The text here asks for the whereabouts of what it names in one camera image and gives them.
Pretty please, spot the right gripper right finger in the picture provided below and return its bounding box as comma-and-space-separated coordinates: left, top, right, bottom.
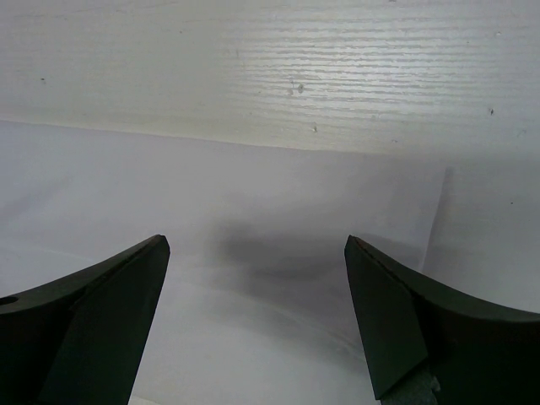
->
344, 236, 539, 404

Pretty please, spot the white t shirt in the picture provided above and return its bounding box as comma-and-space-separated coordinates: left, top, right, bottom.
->
1, 122, 446, 404

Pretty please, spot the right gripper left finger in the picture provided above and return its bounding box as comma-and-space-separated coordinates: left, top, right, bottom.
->
1, 235, 170, 404

